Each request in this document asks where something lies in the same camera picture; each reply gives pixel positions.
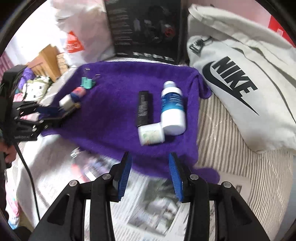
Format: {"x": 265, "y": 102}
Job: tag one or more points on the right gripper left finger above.
{"x": 64, "y": 220}

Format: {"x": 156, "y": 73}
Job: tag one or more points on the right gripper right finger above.
{"x": 234, "y": 220}

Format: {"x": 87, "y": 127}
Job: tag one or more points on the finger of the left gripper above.
{"x": 43, "y": 121}
{"x": 46, "y": 108}

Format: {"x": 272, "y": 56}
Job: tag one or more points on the small blue pink jar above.
{"x": 77, "y": 94}

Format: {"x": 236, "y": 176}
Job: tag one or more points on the clear sanitizer bottle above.
{"x": 89, "y": 165}

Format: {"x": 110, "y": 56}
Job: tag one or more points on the mint green binder clip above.
{"x": 86, "y": 81}

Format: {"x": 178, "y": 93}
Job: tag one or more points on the black rectangular stick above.
{"x": 144, "y": 104}

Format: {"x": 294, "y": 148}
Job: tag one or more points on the white blue bottle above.
{"x": 173, "y": 116}

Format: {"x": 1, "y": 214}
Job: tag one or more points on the white USB charger plug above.
{"x": 66, "y": 102}

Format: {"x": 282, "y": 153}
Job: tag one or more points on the dark brown gold tube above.
{"x": 68, "y": 111}

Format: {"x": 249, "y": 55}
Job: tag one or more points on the person left hand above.
{"x": 10, "y": 152}

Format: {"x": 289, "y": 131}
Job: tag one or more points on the white dotted plush toy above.
{"x": 36, "y": 89}

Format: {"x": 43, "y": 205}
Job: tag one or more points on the purple plush toy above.
{"x": 28, "y": 74}

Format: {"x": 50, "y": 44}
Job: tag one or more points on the patterned book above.
{"x": 62, "y": 65}

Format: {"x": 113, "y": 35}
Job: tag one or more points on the pink clothing pile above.
{"x": 12, "y": 208}

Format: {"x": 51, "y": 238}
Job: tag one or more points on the newspaper sheet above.
{"x": 149, "y": 209}

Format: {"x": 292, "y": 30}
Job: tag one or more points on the white Miniso plastic bag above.
{"x": 85, "y": 33}

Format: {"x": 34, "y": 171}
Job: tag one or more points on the purple towel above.
{"x": 106, "y": 122}

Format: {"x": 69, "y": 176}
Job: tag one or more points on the black headset box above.
{"x": 147, "y": 29}

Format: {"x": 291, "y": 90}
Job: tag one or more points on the grey Nike waist bag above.
{"x": 251, "y": 69}

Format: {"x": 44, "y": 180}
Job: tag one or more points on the small red paper bag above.
{"x": 276, "y": 27}

